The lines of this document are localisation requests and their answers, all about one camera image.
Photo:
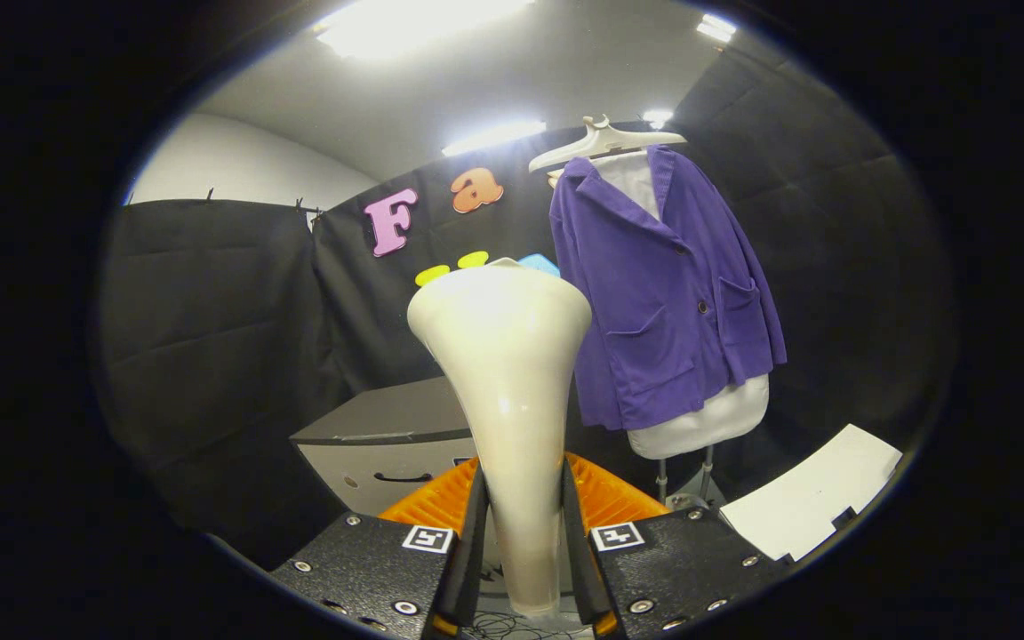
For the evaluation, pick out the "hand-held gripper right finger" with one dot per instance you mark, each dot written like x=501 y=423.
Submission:
x=576 y=551

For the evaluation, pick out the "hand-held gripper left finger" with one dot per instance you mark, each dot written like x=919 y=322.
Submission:
x=475 y=551

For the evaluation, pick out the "white garment steamer head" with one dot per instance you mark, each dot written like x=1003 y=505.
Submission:
x=503 y=373

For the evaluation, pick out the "grey drawer cabinet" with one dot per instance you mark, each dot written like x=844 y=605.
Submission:
x=379 y=418

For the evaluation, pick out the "white paper sheet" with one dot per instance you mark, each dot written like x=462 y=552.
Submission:
x=814 y=498

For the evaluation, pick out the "black backdrop cloth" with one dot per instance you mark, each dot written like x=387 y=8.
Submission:
x=210 y=338

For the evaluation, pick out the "white plastic hanger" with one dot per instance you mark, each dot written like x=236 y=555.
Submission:
x=605 y=140

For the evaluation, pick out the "large ceiling light panel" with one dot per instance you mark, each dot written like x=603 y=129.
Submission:
x=414 y=22

